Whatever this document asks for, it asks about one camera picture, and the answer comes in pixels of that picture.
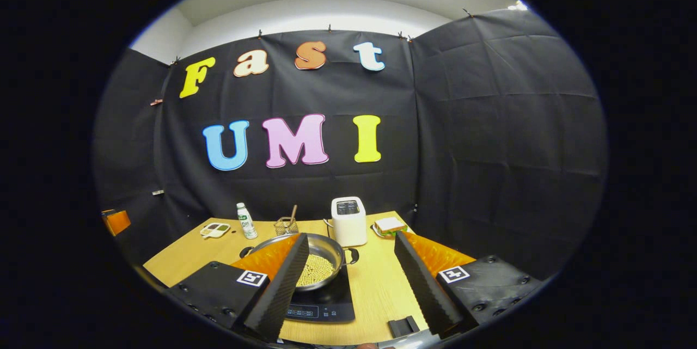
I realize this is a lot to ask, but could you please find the black induction cooktop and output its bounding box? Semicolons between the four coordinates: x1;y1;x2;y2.
283;262;356;323

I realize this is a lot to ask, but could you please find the white drink bottle green label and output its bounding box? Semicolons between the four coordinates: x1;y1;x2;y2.
236;202;259;240

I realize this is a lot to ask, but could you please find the pile of yellow soybeans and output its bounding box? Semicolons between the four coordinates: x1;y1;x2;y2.
297;254;335;288

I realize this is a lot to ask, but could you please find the white divided dish with beans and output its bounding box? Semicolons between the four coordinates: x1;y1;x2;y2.
200;222;231;239

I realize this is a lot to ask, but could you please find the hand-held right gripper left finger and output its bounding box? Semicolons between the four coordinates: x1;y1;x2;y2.
166;233;310;343

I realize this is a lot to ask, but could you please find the sandwich with lettuce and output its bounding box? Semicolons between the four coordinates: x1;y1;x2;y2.
373;217;408;238

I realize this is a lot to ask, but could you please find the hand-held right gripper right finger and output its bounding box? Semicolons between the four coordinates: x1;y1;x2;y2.
393;230;545;338

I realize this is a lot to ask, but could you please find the white toaster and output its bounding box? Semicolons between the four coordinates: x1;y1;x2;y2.
331;197;368;248

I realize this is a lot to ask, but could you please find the steel pot with black handles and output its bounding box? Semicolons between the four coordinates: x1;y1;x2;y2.
240;232;360;292

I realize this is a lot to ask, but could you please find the small black bracket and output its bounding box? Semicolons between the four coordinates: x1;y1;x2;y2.
388;316;420;338

